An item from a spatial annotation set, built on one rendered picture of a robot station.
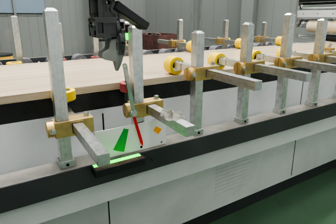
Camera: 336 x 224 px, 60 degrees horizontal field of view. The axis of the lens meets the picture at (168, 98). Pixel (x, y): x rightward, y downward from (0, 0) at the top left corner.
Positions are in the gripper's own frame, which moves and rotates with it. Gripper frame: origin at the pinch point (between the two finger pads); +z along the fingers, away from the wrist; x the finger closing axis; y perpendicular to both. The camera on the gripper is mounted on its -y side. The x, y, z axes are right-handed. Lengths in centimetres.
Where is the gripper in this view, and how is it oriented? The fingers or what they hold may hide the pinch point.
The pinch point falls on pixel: (118, 66)
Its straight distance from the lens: 86.5
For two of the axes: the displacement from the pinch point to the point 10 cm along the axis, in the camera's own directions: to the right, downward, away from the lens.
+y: -8.6, 1.4, -4.9
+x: 5.1, 2.3, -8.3
